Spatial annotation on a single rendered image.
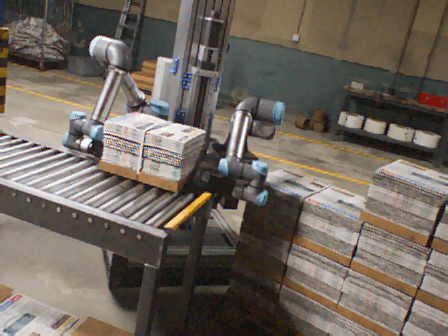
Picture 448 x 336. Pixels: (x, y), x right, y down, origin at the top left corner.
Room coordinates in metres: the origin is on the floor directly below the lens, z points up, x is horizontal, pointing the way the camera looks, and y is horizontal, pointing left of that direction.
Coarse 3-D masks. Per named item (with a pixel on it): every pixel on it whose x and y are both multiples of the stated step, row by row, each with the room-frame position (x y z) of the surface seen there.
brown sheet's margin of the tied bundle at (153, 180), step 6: (144, 174) 1.90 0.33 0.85; (192, 174) 2.03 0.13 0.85; (198, 174) 2.13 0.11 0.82; (144, 180) 1.90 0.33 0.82; (150, 180) 1.89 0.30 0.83; (156, 180) 1.89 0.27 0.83; (162, 180) 1.88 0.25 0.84; (186, 180) 1.97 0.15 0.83; (192, 180) 2.05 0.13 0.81; (162, 186) 1.88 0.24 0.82; (168, 186) 1.87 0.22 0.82; (174, 186) 1.87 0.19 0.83; (180, 186) 1.90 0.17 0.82
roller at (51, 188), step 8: (88, 168) 1.95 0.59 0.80; (96, 168) 1.99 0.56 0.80; (72, 176) 1.83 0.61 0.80; (80, 176) 1.86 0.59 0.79; (88, 176) 1.91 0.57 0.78; (48, 184) 1.70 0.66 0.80; (56, 184) 1.71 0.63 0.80; (64, 184) 1.75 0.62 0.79; (72, 184) 1.79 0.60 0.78; (48, 192) 1.65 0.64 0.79
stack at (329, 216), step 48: (288, 192) 2.11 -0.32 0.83; (336, 192) 2.26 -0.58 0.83; (240, 240) 2.20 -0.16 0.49; (336, 240) 1.95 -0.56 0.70; (384, 240) 1.85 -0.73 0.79; (432, 240) 1.87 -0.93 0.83; (240, 288) 2.17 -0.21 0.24; (288, 288) 2.04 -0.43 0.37; (336, 288) 1.92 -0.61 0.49; (384, 288) 1.82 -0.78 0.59; (432, 288) 1.73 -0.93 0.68
